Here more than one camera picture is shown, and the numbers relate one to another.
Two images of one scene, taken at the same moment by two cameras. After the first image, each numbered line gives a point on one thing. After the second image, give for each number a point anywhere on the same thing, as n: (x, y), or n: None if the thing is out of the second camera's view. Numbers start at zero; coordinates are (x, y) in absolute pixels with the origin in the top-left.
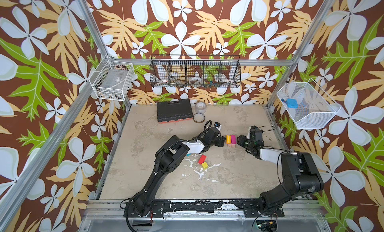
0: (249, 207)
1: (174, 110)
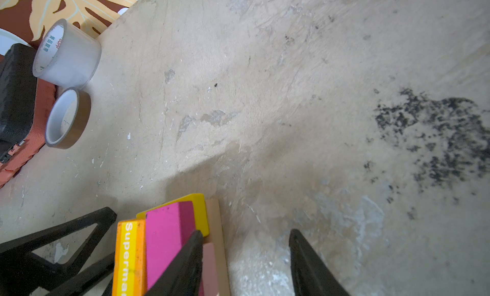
0: None
1: (27, 104)
